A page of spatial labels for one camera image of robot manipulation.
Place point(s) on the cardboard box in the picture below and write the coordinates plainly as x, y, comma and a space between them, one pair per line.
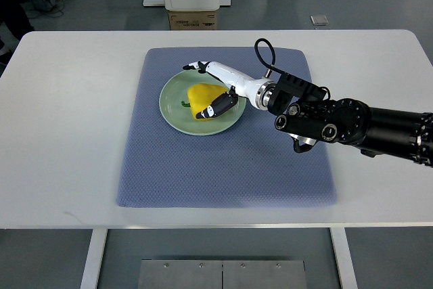
201, 20

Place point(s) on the blue textured mat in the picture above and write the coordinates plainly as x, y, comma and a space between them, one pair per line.
250, 165

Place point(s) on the yellow bell pepper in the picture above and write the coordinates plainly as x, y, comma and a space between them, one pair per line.
200, 96

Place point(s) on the metal base plate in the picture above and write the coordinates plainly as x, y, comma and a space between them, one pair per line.
221, 274

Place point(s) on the white table leg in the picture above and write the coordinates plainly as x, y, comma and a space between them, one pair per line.
94, 258
343, 258

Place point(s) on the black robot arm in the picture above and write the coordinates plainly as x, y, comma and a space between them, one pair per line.
307, 114

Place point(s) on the light green plate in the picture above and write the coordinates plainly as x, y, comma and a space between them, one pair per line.
173, 106

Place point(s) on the right white table leg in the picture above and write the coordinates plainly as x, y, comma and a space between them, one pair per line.
343, 258

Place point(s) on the left white table leg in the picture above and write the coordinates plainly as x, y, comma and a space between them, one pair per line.
94, 258

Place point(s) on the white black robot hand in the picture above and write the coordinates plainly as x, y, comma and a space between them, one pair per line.
257, 91

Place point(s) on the grey floor outlet plate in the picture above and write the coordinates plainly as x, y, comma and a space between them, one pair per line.
319, 20

